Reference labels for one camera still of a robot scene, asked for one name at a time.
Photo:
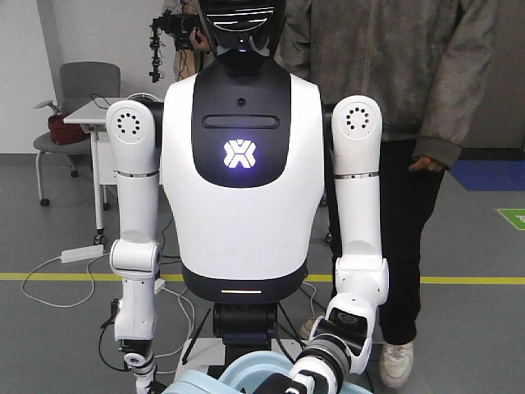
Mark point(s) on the black white robot left hand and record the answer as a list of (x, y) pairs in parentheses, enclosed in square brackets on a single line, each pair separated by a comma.
[(303, 382)]

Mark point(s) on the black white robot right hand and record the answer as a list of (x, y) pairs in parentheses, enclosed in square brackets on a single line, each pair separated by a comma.
[(147, 385)]

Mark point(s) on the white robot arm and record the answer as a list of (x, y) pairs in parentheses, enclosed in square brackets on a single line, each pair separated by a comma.
[(340, 342), (134, 255)]

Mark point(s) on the light blue plastic basket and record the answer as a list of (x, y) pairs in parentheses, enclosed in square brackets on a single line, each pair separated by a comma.
[(247, 373)]

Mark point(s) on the white power strip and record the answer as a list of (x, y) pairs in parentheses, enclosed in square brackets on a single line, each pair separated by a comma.
[(82, 253)]

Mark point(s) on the red bag on chair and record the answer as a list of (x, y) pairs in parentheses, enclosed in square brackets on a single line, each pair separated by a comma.
[(62, 133)]

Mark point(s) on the white folding table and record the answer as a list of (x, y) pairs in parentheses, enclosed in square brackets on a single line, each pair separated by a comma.
[(102, 164)]

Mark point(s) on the grey office chair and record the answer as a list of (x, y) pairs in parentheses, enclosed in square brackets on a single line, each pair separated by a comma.
[(81, 82)]

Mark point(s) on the person in dark trousers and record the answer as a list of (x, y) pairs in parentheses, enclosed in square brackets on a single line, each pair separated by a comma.
[(425, 63)]

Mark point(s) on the person with camera rig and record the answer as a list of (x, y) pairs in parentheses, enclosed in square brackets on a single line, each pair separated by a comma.
[(180, 20)]

